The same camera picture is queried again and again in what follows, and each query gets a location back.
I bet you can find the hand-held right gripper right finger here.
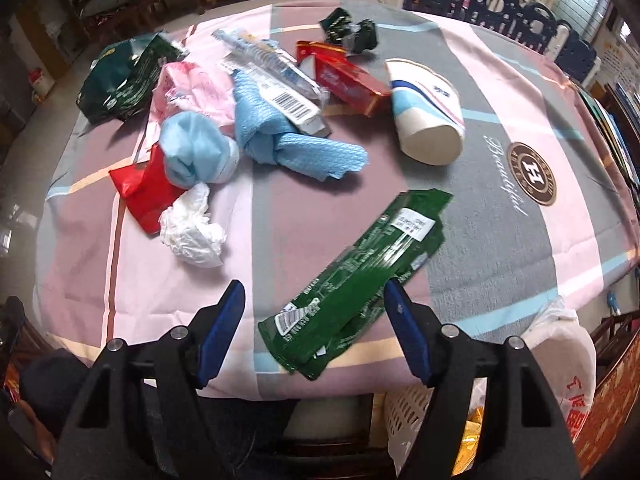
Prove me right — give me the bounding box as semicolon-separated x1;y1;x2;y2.
384;279;581;480

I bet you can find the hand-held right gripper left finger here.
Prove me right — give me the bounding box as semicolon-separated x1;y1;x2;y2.
52;279;247;480

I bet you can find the long green wrapper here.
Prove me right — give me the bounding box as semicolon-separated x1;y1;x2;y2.
257;189;453;380

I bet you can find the red cardboard box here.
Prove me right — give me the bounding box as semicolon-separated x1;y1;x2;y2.
295;40;392;117

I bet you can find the white laundry basket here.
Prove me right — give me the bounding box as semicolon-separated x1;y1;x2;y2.
384;385;481;476

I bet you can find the white crumpled plastic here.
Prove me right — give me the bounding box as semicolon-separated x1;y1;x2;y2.
159;182;227;268

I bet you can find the yellow wrapper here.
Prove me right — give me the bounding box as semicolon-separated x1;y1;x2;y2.
460;405;488;466

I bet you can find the pink grey striped tablecloth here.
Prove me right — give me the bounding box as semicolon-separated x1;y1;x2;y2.
34;0;640;401

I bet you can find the white plastic bag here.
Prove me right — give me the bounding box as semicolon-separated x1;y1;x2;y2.
520;297;598;456

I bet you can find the red foil wrapper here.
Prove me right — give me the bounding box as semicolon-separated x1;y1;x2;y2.
109;142;186;235

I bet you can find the light blue crumpled cloth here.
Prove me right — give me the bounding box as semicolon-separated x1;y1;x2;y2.
159;111;240;188

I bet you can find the wooden chair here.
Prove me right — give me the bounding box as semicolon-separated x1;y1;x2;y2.
590;310;640;371

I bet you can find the blue textured cloth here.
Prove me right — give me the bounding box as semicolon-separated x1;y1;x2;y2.
232;67;370;182

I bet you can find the red patterned cloth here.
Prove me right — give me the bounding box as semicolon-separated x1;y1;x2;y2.
575;340;640;480

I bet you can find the white blue paper cup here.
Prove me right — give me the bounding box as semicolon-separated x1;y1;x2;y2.
384;58;466;166

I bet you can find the clear plastic wrapped packet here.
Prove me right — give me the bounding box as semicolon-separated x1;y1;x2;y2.
220;55;333;137

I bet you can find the pink plastic package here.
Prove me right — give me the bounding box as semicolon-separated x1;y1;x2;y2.
145;60;238;141

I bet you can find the dark green plastic bag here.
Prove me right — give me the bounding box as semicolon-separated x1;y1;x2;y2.
76;32;188;123

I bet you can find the clear blue plastic package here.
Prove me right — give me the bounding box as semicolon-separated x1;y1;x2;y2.
212;28;321;101

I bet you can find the stack of colourful books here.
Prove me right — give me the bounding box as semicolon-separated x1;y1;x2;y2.
580;80;640;186

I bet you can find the dark green crumpled wrapper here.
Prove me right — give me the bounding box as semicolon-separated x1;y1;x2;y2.
319;7;378;56

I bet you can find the wall poster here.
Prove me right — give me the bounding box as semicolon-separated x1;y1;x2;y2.
597;25;640;91

